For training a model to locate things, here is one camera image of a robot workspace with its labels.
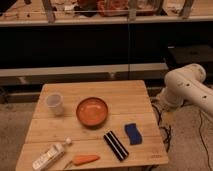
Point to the orange pepper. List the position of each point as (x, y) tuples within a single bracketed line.
[(82, 159)]

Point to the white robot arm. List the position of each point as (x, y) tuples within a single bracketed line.
[(186, 83)]

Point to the orange ceramic bowl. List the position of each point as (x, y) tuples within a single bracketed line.
[(92, 111)]

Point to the wooden table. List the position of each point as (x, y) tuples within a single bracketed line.
[(127, 101)]

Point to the translucent plastic cup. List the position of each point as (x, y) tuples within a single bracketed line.
[(54, 102)]

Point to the blue sponge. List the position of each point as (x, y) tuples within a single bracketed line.
[(133, 134)]

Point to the black white striped block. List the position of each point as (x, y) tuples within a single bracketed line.
[(116, 146)]

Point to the black box on shelf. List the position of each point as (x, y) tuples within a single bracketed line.
[(184, 55)]

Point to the orange clutter on shelf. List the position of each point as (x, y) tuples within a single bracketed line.
[(108, 8)]

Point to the wooden shelf rack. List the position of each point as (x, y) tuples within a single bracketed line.
[(42, 40)]

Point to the white plastic bottle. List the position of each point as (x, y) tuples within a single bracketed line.
[(55, 152)]

